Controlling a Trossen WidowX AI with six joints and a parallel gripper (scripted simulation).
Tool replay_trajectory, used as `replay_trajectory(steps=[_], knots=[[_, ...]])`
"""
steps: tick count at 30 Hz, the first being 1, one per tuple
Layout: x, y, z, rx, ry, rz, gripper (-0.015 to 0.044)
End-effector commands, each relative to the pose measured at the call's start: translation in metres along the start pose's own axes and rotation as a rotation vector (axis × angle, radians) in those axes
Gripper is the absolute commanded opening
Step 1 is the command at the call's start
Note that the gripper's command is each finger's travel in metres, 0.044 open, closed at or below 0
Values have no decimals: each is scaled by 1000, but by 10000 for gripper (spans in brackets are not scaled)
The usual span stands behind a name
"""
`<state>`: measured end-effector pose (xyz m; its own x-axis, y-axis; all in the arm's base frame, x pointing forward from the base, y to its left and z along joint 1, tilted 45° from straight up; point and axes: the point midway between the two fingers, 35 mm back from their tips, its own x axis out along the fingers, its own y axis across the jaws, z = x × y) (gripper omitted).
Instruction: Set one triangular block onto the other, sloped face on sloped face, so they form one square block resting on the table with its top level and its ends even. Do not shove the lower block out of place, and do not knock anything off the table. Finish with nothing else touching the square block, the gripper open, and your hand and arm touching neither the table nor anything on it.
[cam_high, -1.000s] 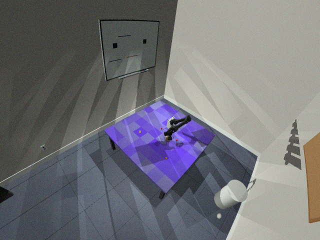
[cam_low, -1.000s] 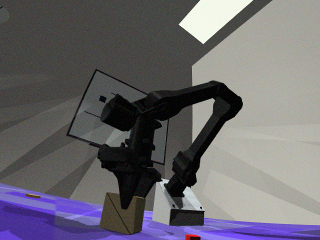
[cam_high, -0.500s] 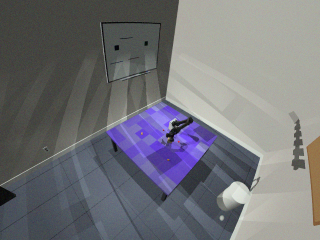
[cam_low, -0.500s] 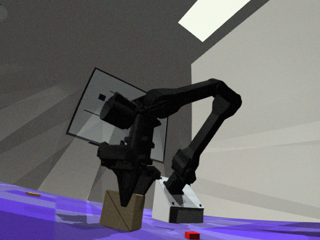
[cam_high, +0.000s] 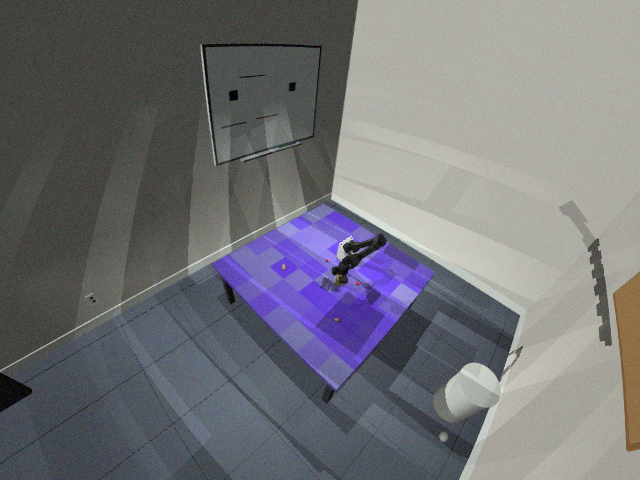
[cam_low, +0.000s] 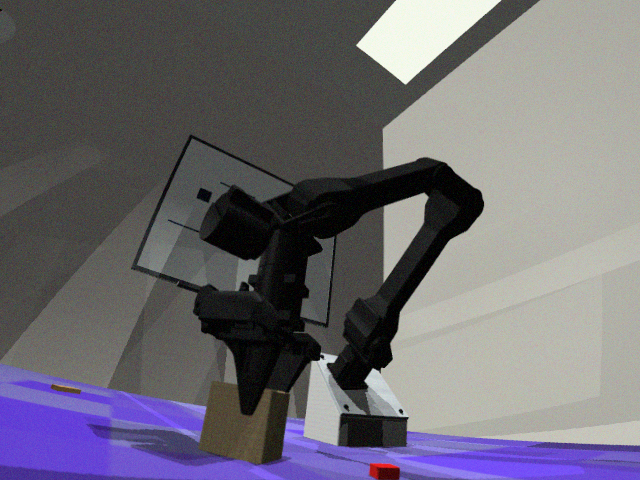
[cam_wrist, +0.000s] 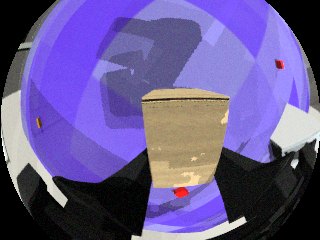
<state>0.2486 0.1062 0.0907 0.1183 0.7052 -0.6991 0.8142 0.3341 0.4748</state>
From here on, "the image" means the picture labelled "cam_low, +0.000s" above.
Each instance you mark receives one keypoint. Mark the red block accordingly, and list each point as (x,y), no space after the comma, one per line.
(384,471)

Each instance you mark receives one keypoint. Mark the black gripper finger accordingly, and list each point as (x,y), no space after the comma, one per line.
(255,356)
(286,371)

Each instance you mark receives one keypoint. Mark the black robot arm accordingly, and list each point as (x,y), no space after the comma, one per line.
(322,208)

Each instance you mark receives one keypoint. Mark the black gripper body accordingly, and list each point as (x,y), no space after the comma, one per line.
(273,309)

